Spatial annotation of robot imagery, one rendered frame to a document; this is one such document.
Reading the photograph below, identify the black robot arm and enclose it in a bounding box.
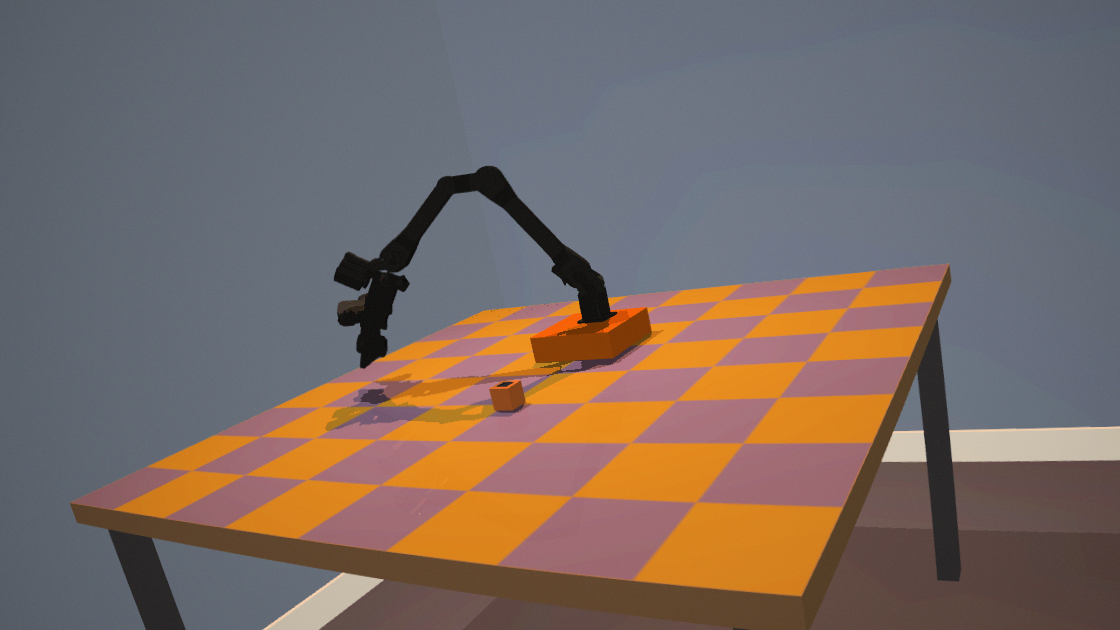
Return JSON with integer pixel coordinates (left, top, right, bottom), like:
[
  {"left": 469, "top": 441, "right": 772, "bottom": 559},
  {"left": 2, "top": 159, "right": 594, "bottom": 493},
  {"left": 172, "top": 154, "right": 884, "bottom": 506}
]
[{"left": 334, "top": 166, "right": 617, "bottom": 328}]

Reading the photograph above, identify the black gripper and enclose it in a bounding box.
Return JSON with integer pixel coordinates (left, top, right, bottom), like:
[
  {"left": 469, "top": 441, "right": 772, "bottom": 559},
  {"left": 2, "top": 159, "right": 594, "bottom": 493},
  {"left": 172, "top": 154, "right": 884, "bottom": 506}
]
[{"left": 356, "top": 293, "right": 393, "bottom": 368}]

